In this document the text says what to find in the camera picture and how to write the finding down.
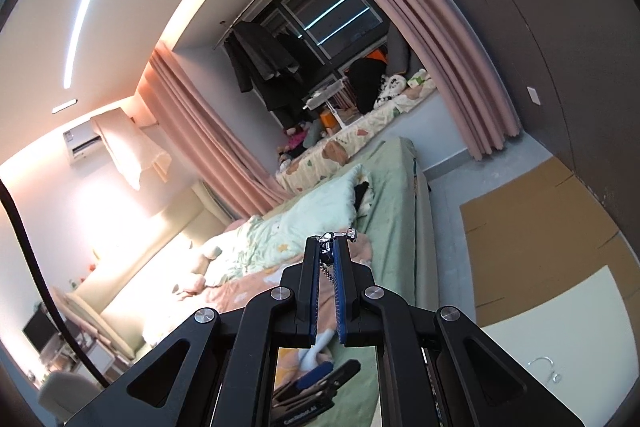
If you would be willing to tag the pink curtain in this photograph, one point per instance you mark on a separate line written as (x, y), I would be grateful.
(200, 132)
(450, 57)

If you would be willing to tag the dark window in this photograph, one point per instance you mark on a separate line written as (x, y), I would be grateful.
(320, 7)

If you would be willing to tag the white wall switch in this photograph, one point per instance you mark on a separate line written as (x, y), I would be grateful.
(534, 96)

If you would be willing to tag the beige bed base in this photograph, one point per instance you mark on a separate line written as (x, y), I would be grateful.
(424, 247)

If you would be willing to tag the black and white plush toy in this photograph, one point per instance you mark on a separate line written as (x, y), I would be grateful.
(390, 89)

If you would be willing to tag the pink printed blanket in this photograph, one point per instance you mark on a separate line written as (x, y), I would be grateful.
(250, 287)

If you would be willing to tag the white folding rack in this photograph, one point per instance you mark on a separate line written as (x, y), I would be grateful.
(330, 99)

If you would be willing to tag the white chair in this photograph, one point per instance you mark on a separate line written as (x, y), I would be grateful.
(67, 394)

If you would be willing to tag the black television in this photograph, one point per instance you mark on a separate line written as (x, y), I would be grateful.
(39, 331)

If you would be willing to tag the pile of plush toys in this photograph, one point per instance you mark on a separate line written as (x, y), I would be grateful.
(297, 139)

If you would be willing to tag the white air conditioner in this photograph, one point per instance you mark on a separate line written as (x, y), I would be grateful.
(82, 142)

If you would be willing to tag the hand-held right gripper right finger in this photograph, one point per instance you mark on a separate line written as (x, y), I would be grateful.
(342, 292)

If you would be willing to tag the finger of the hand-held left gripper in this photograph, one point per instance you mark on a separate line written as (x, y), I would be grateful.
(315, 374)
(345, 372)

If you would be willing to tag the brown cardboard sheet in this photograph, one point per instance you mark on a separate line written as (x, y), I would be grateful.
(525, 217)

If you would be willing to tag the green bed sheet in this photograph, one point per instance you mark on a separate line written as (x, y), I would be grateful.
(390, 217)

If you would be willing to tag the hanging dark coats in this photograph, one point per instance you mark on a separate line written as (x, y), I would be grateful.
(260, 62)

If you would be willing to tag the floral window seat mattress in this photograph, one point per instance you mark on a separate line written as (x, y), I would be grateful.
(350, 137)

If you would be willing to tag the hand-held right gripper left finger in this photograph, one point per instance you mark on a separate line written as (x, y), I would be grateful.
(315, 292)

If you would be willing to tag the grey cushion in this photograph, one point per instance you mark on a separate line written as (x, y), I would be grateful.
(399, 54)

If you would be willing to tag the light green quilt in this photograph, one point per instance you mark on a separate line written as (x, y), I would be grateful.
(300, 212)

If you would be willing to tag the pink plush toy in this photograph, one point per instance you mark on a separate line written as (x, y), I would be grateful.
(197, 272)

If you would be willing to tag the beige headboard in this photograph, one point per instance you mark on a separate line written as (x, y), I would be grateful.
(150, 232)

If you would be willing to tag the black bag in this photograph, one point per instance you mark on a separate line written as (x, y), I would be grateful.
(367, 84)

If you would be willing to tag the hanging white cloth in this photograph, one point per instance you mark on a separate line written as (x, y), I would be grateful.
(130, 147)

